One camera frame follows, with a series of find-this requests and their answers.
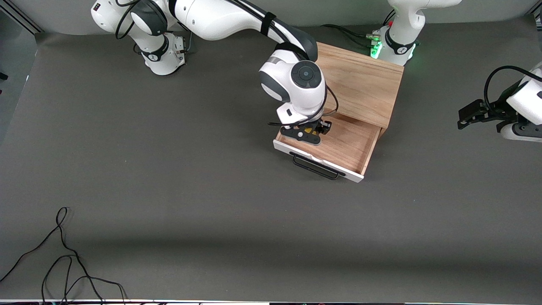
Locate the thin black loose cable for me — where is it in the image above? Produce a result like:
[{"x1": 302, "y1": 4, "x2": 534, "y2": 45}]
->
[{"x1": 0, "y1": 207, "x2": 127, "y2": 305}]

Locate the white-fronted wooden drawer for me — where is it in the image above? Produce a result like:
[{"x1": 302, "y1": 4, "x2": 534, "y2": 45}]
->
[{"x1": 273, "y1": 111, "x2": 382, "y2": 183}]

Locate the light wooden cabinet box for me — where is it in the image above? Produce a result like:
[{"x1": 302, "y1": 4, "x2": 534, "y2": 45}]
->
[{"x1": 315, "y1": 42, "x2": 405, "y2": 138}]

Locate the black left arm base cable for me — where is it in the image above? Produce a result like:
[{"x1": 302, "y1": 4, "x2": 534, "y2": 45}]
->
[{"x1": 320, "y1": 24, "x2": 379, "y2": 48}]

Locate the black left arm wrist cable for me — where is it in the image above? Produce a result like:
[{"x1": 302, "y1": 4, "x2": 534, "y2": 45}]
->
[{"x1": 484, "y1": 66, "x2": 542, "y2": 117}]

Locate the aluminium frame rail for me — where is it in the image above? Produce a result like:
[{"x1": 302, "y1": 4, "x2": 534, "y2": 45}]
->
[{"x1": 0, "y1": 0, "x2": 43, "y2": 34}]

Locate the black right arm base cable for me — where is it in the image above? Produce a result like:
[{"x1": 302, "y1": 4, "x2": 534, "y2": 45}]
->
[{"x1": 178, "y1": 21, "x2": 194, "y2": 53}]

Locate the black arm base cable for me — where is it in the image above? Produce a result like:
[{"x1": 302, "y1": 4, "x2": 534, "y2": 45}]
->
[
  {"x1": 320, "y1": 24, "x2": 379, "y2": 48},
  {"x1": 178, "y1": 21, "x2": 194, "y2": 53}
]

